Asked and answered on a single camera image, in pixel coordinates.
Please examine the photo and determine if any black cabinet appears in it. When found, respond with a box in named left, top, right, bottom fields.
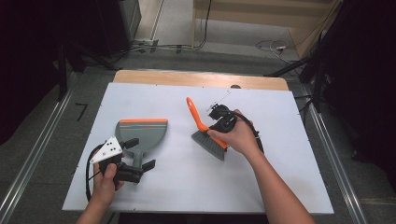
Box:
left=92, top=0, right=143, bottom=59

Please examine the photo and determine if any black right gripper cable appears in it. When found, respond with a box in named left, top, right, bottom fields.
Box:
left=233, top=111, right=265, bottom=155

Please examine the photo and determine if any black curtain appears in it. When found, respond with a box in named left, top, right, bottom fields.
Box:
left=314, top=0, right=396, bottom=189
left=0, top=0, right=101, bottom=147

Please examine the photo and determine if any white floor cable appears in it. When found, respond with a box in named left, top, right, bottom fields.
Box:
left=255, top=38, right=301, bottom=65

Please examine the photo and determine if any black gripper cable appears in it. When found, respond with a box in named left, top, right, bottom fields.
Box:
left=85, top=143, right=106, bottom=203
left=233, top=111, right=265, bottom=155

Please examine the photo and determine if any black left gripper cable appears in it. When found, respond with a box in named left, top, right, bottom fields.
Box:
left=85, top=143, right=106, bottom=203

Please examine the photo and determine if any black metal stand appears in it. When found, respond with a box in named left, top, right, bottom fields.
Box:
left=263, top=54, right=326, bottom=114
left=55, top=40, right=117, bottom=103

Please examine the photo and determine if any person's right hand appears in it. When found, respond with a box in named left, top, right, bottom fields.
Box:
left=206, top=108, right=265, bottom=159

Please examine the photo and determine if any light wooden furniture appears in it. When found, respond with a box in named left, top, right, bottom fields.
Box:
left=191, top=0, right=344, bottom=61

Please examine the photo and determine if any grey dustpan with orange edge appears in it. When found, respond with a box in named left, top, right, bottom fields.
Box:
left=114, top=118, right=169, bottom=185

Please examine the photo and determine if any wooden table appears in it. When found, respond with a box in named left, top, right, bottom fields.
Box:
left=112, top=69, right=290, bottom=91

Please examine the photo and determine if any grey brush with orange handle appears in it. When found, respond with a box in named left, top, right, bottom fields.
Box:
left=186, top=96, right=230, bottom=162

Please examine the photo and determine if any black floor cable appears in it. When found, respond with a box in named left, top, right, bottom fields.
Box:
left=118, top=0, right=215, bottom=56

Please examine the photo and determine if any metal floor rail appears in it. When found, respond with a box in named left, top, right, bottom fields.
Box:
left=302, top=92, right=369, bottom=224
left=0, top=72, right=79, bottom=224

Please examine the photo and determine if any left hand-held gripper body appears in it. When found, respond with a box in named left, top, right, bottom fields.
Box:
left=89, top=135, right=145, bottom=189

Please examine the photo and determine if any person's left hand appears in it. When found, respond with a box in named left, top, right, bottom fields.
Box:
left=92, top=161, right=125, bottom=208

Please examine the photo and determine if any white table board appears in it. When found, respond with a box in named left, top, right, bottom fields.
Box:
left=61, top=82, right=335, bottom=216

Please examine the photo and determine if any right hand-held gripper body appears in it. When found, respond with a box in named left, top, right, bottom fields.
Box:
left=205, top=91, right=247, bottom=133

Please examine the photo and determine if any grey power strip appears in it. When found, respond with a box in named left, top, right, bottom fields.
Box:
left=132, top=37, right=161, bottom=54

